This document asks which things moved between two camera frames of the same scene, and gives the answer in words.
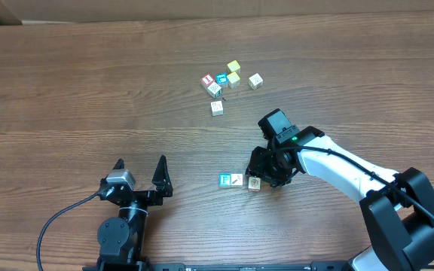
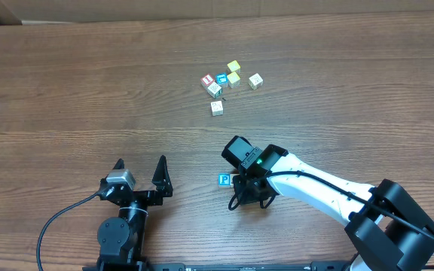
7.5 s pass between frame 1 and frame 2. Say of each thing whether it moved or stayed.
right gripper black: moved
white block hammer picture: stayed
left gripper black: stayed
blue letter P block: stayed
